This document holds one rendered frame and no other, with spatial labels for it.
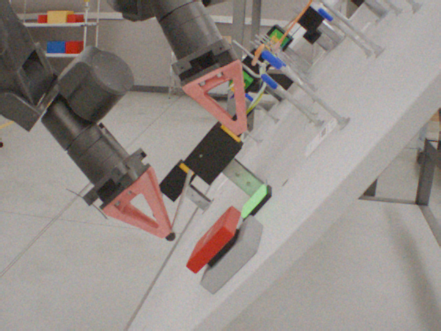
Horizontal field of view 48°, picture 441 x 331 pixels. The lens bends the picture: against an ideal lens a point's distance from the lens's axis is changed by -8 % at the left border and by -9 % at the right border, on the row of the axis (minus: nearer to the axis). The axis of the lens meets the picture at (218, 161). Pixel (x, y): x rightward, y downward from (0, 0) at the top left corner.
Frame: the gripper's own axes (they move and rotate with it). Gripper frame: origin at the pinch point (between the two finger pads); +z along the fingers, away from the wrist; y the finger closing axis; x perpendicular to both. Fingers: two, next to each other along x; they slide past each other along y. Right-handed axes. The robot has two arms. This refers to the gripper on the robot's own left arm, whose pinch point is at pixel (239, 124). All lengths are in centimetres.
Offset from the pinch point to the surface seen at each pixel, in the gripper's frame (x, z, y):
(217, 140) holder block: 2.7, 0.4, -2.2
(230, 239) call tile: 3.6, 6.9, -19.1
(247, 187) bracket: 2.2, 6.7, -1.0
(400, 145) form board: -10.8, 4.6, -26.1
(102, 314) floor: 99, 55, 147
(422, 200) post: -35, 49, 89
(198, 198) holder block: 15.1, 11.0, 37.9
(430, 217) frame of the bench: -33, 51, 78
